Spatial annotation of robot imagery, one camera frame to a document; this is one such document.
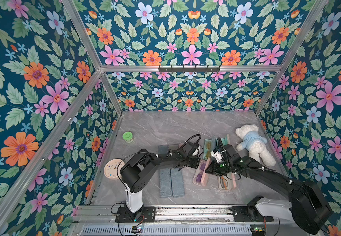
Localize green case with olive glasses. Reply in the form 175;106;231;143
203;139;215;161

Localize grey case with white glasses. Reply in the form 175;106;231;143
159;168;172;198

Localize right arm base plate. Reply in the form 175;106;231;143
229;206;274;222

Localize grey case with yellow glasses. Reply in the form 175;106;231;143
170;169;185;198

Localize grey case with red glasses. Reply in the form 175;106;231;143
158;145;169;155

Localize purple pink sunglasses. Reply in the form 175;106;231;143
194;161;206;185

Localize green lidded small jar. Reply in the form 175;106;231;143
122;131;134;143

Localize cream analog clock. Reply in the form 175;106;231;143
103;159;125;180

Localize grey case with black glasses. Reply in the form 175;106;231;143
168;144;179;151

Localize green case with black glasses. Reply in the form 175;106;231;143
214;134;230;148

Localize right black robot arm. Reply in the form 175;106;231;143
205;138;333;235

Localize white teddy bear blue shirt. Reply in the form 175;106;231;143
235;124;276;167

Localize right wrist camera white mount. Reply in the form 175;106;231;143
210;148;223;163

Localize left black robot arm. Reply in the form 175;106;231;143
117;134;203;222

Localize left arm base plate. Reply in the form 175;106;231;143
115;206;156;223

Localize aluminium front rail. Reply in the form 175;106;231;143
73;203;296;224

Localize black hook rack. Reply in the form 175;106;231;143
158;65;221;73

